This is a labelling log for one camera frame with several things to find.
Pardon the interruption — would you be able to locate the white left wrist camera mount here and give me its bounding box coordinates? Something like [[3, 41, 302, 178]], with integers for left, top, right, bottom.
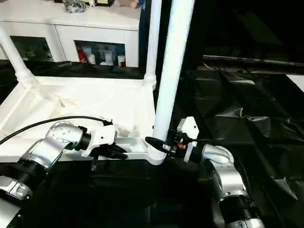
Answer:
[[81, 123, 119, 158]]

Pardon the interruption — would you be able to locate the white glass-door cabinet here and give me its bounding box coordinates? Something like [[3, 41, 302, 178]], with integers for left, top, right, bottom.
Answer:
[[0, 0, 141, 68]]

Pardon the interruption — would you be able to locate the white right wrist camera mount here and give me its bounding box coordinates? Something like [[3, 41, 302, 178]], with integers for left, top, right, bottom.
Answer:
[[177, 116, 199, 164]]

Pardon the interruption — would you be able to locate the blue upright panel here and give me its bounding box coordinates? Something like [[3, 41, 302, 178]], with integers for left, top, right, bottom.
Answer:
[[139, 0, 151, 68]]

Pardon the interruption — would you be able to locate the crumpled silver bag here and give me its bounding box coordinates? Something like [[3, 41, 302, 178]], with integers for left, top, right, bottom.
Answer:
[[63, 0, 86, 13]]

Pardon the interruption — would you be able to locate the long black rod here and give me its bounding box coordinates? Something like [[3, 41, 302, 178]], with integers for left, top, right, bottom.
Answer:
[[203, 55, 304, 68]]

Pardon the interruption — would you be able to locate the white plastic table leg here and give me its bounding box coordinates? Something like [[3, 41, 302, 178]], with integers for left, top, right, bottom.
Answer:
[[0, 23, 38, 89], [146, 0, 196, 159], [143, 0, 162, 90]]

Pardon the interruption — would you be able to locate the white plastic table top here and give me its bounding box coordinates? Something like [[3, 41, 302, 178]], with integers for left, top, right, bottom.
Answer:
[[0, 75, 167, 166]]

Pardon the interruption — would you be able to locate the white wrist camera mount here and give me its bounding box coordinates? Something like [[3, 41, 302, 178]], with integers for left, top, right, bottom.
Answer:
[[177, 116, 199, 164], [81, 123, 119, 158]]

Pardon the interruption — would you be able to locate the white paper sheet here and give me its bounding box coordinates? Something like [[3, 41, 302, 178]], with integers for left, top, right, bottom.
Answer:
[[286, 74, 304, 92]]

